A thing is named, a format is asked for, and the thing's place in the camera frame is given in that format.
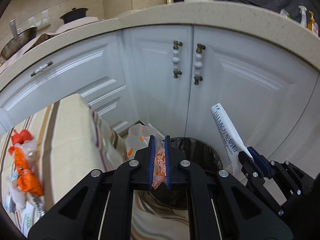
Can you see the black cooking pot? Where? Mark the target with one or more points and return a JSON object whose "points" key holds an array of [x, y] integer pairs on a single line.
{"points": [[74, 14]]}

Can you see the large orange plastic bag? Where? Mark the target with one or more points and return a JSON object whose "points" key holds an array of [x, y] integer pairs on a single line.
{"points": [[26, 181]]}

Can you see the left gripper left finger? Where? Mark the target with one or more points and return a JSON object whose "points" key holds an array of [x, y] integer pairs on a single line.
{"points": [[100, 205]]}

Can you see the white DHA powder tube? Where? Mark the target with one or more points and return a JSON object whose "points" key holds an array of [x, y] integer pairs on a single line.
{"points": [[230, 137]]}

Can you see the white orange printed snack bag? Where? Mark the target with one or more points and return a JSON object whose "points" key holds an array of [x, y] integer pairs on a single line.
{"points": [[137, 139]]}

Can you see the drawer handle centre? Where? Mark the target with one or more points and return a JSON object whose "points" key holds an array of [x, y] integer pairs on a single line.
{"points": [[41, 68]]}

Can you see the steel wok pan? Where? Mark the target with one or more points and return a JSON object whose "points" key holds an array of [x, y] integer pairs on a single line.
{"points": [[18, 41]]}

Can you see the striped tablecloth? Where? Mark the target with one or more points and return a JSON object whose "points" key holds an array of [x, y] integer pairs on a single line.
{"points": [[71, 141]]}

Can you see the cabinet door handle right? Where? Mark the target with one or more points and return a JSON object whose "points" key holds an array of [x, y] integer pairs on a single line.
{"points": [[198, 63]]}

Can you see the white green lettered packet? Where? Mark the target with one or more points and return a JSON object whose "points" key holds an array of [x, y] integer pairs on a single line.
{"points": [[27, 218]]}

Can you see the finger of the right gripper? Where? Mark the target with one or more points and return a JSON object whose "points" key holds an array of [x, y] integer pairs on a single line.
{"points": [[261, 162], [254, 175]]}

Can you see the small red-orange plastic bag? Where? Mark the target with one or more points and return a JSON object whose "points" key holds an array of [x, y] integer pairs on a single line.
{"points": [[19, 138]]}

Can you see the white spray bottle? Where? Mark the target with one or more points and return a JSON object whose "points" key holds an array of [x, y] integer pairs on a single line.
{"points": [[303, 11]]}

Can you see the cabinet door handle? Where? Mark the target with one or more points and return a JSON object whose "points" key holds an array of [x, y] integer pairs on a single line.
{"points": [[176, 58], [198, 63]]}

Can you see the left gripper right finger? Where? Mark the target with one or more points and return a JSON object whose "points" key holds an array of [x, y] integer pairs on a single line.
{"points": [[219, 206]]}

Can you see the silver foil wrapper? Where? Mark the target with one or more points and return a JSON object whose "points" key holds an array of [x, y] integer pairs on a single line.
{"points": [[39, 207]]}

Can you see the black lined trash bin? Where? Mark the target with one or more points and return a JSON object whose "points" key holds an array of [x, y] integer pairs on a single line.
{"points": [[198, 152]]}

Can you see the clear plastic bag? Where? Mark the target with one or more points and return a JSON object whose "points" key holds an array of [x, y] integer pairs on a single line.
{"points": [[28, 149]]}

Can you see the cabinet door handle left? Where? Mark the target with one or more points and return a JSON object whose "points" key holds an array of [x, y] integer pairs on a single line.
{"points": [[176, 58]]}

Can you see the orange dish soap bottle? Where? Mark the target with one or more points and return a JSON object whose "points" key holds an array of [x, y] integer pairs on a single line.
{"points": [[312, 24]]}

